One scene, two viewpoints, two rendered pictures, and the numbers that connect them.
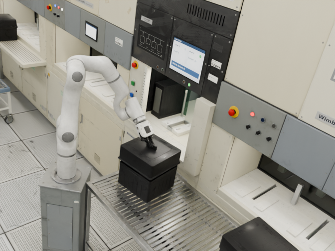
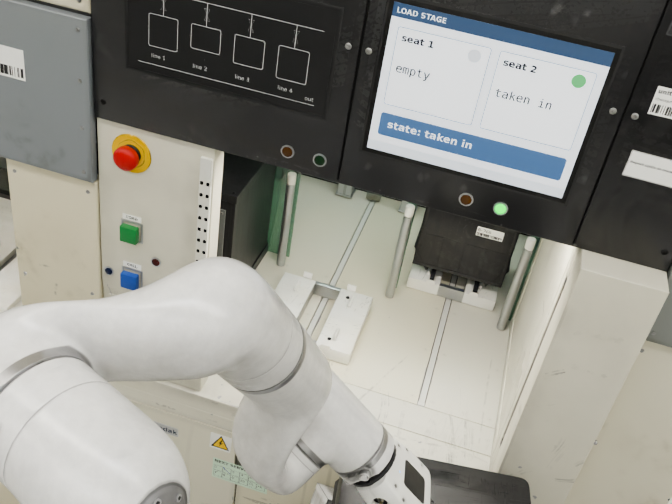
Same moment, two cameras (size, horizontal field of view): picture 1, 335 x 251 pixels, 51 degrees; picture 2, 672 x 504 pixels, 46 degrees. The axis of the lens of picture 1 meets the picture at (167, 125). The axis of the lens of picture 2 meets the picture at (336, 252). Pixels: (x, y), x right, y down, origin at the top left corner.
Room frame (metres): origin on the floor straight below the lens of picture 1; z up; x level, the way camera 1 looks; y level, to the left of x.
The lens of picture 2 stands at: (1.41, 0.63, 1.98)
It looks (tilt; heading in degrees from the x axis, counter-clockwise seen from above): 35 degrees down; 326
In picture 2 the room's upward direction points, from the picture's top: 10 degrees clockwise
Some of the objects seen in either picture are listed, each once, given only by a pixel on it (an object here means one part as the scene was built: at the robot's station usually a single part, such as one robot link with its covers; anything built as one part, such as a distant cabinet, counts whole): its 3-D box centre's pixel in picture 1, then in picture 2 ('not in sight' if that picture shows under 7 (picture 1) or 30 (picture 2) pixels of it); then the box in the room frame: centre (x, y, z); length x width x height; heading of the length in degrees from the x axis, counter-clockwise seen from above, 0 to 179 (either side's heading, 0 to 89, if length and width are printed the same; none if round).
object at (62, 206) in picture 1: (66, 216); not in sight; (1.81, 0.61, 0.38); 0.28 x 0.28 x 0.76; 1
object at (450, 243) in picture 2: not in sight; (473, 211); (2.55, -0.51, 1.06); 0.24 x 0.20 x 0.32; 46
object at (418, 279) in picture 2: not in sight; (457, 268); (2.55, -0.51, 0.89); 0.22 x 0.21 x 0.04; 136
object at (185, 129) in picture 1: (178, 125); (315, 314); (2.51, -0.09, 0.89); 0.22 x 0.21 x 0.04; 136
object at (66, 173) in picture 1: (66, 163); not in sight; (1.81, 0.61, 0.85); 0.19 x 0.19 x 0.18
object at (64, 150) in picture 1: (66, 133); not in sight; (1.84, 0.62, 1.07); 0.19 x 0.12 x 0.24; 22
